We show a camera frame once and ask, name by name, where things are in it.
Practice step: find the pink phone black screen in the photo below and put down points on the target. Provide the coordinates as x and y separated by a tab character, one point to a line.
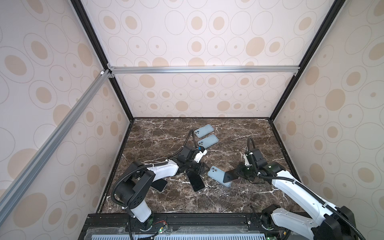
197	184

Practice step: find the aluminium rail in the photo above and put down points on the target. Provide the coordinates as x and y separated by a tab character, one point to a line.
205	70
21	184

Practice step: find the left aluminium rail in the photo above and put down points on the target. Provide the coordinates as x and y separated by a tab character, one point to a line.
21	184

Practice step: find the black corner frame post left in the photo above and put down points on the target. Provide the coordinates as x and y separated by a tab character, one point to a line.
96	44

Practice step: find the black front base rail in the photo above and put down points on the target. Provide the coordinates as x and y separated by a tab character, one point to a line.
181	223

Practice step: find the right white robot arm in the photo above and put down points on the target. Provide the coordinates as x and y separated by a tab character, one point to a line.
325	220

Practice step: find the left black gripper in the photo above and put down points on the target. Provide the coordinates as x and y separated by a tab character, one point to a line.
201	167

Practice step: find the back aluminium rail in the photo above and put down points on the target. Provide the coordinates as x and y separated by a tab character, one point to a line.
205	70

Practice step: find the black corner frame post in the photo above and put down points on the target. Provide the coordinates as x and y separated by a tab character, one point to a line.
96	44
319	36

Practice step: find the light blue phone case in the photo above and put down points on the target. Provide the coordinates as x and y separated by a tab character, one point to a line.
208	141
220	176
203	131

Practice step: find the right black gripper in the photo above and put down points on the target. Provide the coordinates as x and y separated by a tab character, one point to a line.
240	173

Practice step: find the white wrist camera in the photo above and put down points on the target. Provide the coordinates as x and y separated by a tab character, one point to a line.
247	164
202	152

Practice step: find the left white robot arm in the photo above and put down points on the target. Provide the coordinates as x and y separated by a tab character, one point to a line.
130	190

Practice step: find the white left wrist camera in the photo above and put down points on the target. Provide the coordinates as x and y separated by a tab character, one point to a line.
202	152

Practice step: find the black corner frame post right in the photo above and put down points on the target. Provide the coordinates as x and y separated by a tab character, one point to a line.
319	36

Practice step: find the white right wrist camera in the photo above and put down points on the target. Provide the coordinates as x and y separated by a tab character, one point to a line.
247	164

